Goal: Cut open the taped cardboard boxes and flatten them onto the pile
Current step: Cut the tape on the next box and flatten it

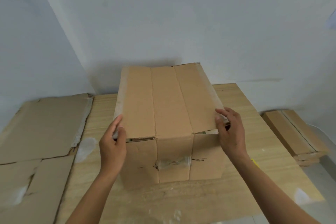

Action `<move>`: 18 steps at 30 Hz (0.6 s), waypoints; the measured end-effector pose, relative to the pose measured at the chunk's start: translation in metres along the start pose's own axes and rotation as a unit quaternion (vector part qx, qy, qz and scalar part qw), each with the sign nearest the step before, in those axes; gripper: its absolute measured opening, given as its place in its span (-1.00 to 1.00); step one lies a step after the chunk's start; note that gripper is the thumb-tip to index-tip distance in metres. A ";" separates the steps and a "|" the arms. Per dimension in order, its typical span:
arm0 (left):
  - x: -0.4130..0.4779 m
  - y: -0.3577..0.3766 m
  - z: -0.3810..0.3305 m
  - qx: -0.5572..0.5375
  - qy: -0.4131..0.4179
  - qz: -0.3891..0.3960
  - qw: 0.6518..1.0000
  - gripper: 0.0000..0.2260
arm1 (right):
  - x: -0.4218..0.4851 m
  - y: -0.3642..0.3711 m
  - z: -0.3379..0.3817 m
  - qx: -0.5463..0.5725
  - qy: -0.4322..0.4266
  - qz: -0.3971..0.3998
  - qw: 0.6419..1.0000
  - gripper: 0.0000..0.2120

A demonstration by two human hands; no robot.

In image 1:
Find person's right hand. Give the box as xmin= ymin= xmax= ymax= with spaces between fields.
xmin=215 ymin=107 xmax=249 ymax=158

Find person's left hand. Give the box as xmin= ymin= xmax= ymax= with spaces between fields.
xmin=99 ymin=115 xmax=127 ymax=177

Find brown cardboard box yellow sides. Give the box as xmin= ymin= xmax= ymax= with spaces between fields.
xmin=0 ymin=93 xmax=94 ymax=224

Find person's right forearm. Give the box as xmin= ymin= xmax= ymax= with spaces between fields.
xmin=231 ymin=152 xmax=321 ymax=224

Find person's left forearm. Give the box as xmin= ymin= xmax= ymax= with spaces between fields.
xmin=65 ymin=173 xmax=121 ymax=224

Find light wooden table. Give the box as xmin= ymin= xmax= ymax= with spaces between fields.
xmin=55 ymin=83 xmax=326 ymax=224

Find white paper recycling sign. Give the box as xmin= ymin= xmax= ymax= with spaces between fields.
xmin=325 ymin=8 xmax=336 ymax=30

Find white cable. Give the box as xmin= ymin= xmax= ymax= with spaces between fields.
xmin=309 ymin=124 xmax=336 ymax=139

